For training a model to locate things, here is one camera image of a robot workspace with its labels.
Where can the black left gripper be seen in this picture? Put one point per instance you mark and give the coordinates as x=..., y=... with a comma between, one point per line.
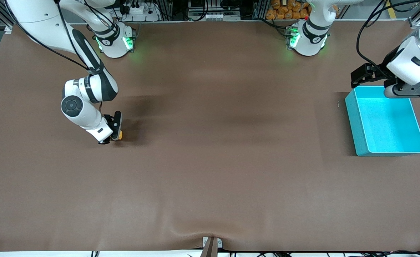
x=381, y=70

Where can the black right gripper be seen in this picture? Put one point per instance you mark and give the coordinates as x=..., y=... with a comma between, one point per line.
x=106, y=141

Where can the yellow beetle toy car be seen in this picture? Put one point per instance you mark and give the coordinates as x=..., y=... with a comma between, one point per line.
x=119, y=135

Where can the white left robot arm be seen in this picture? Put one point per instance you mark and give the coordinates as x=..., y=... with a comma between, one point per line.
x=409, y=67

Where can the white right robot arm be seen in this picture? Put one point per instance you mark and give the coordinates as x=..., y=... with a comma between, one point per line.
x=85, y=117

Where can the teal plastic storage box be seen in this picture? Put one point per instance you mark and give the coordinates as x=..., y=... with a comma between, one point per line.
x=391, y=125

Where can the orange objects heap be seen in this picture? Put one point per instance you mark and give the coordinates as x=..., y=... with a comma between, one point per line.
x=284, y=10

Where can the brown table cover mat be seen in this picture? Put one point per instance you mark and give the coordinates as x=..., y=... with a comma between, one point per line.
x=210, y=160

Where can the white power strip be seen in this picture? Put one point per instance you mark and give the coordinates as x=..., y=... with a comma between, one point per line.
x=140, y=12

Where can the white connector block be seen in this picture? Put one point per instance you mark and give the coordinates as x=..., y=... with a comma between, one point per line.
x=217, y=16

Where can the aluminium frame corner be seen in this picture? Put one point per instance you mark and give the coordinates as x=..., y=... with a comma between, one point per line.
x=414, y=22

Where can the grey table edge bracket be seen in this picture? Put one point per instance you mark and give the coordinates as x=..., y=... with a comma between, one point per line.
x=211, y=246

